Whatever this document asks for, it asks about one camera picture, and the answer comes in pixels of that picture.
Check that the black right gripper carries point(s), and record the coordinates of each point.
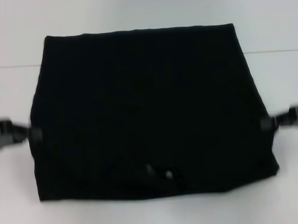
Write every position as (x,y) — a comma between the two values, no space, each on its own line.
(293,115)

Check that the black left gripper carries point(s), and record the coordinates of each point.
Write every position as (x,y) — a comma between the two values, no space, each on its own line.
(7,134)

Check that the black shirt with FREE print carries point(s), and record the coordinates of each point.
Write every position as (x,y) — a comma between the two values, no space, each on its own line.
(148,104)

